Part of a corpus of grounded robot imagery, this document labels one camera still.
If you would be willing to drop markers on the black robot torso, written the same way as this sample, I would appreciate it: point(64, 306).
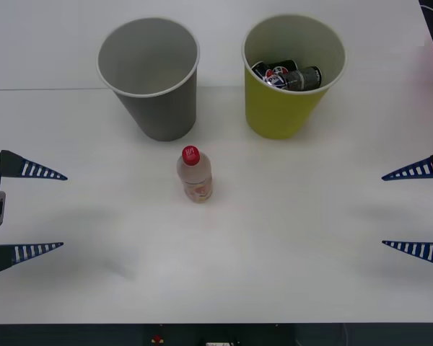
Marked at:
point(75, 335)

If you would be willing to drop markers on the black can red-blue print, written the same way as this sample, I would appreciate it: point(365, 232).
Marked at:
point(270, 74)

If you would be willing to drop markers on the red button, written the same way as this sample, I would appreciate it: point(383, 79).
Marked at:
point(157, 339)

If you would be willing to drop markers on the grey plastic waste bin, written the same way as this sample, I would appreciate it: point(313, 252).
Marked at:
point(155, 108)

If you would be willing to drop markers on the clear bottle red cap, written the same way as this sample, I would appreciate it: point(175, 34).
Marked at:
point(195, 180)

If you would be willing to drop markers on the yellow-green plastic waste bin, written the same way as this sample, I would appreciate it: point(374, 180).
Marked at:
point(278, 111)

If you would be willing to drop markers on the dark grey drink can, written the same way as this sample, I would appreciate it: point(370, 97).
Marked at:
point(305, 77)

